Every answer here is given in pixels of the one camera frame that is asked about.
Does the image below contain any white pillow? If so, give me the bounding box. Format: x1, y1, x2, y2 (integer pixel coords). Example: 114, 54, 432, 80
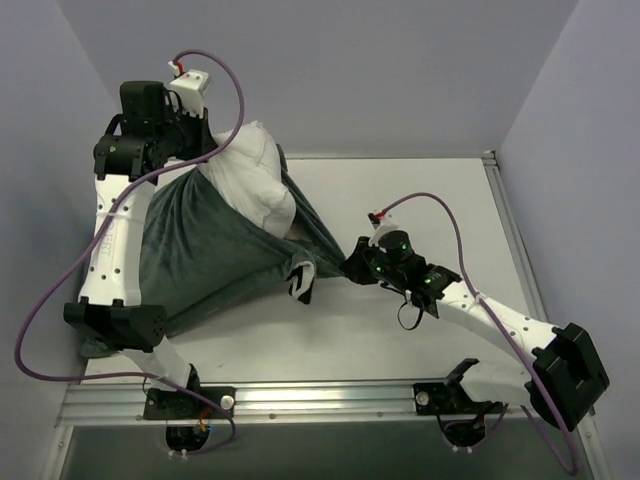
198, 121, 296, 238

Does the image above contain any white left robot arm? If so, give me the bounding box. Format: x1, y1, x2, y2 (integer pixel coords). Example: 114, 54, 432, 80
64, 73, 217, 419

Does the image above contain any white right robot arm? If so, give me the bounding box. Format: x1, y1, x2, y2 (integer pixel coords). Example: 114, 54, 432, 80
340, 230, 610, 431

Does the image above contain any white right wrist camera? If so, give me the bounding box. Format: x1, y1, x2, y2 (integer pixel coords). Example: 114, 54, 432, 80
368, 211, 398, 247

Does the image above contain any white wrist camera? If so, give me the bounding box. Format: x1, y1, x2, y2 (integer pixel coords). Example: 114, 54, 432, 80
368, 211, 398, 247
169, 69, 211, 118

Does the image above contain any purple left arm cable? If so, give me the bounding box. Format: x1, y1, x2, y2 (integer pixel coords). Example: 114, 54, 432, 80
13, 48, 246, 455

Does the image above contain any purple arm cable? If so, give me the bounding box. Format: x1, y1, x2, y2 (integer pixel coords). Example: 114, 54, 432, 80
13, 48, 246, 455
379, 192, 581, 476

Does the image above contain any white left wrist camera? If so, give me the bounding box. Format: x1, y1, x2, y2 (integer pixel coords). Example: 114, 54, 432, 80
169, 69, 211, 118

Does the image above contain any aluminium table edge rail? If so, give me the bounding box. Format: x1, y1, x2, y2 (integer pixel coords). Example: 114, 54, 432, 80
482, 152, 571, 376

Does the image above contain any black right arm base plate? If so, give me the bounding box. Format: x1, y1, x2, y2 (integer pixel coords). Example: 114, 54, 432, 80
412, 381, 504, 416

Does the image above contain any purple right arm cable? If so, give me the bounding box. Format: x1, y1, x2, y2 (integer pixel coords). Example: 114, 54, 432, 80
379, 192, 581, 476

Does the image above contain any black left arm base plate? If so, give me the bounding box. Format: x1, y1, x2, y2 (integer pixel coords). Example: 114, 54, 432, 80
142, 386, 237, 421

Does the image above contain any aluminium front mounting rail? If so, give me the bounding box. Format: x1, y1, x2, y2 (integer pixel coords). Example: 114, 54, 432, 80
54, 374, 597, 429

